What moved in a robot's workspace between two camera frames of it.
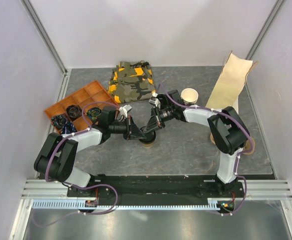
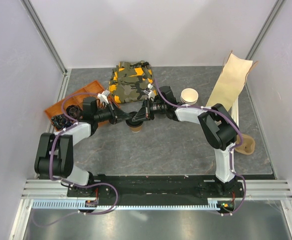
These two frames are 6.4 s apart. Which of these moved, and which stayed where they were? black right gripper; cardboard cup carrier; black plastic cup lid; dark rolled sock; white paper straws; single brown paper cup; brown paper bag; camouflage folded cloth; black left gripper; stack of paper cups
Moved: black left gripper; black plastic cup lid; single brown paper cup; black right gripper
Stayed: dark rolled sock; camouflage folded cloth; stack of paper cups; white paper straws; cardboard cup carrier; brown paper bag
